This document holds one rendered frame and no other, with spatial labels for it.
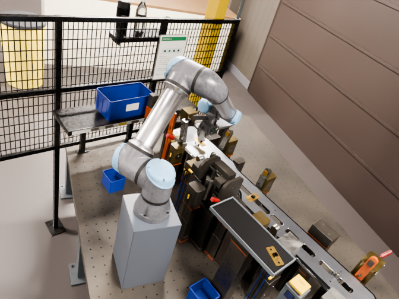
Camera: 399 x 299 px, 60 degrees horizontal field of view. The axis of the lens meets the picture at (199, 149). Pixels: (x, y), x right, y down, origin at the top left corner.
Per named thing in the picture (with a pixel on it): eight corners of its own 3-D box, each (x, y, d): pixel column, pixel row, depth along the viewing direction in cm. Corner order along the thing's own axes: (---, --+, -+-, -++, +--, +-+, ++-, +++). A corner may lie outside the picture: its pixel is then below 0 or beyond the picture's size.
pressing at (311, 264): (382, 298, 152) (384, 296, 151) (358, 325, 138) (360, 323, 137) (192, 125, 226) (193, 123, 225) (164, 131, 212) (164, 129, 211)
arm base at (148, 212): (138, 226, 136) (142, 208, 130) (129, 198, 146) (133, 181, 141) (174, 220, 142) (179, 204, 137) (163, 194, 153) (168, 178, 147)
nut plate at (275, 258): (284, 264, 131) (285, 263, 130) (275, 266, 129) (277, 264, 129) (273, 246, 137) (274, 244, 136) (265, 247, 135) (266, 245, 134)
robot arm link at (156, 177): (159, 208, 132) (165, 183, 125) (132, 190, 136) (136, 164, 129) (176, 193, 141) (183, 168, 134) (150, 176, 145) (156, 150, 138)
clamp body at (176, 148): (173, 192, 214) (186, 147, 194) (160, 197, 208) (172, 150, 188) (167, 185, 218) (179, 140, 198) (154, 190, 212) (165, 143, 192)
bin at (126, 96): (151, 113, 218) (155, 94, 210) (108, 121, 198) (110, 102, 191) (137, 99, 226) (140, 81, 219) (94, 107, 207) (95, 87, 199)
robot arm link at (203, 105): (217, 106, 170) (227, 99, 178) (198, 96, 173) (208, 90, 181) (212, 120, 174) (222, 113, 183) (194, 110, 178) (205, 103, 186)
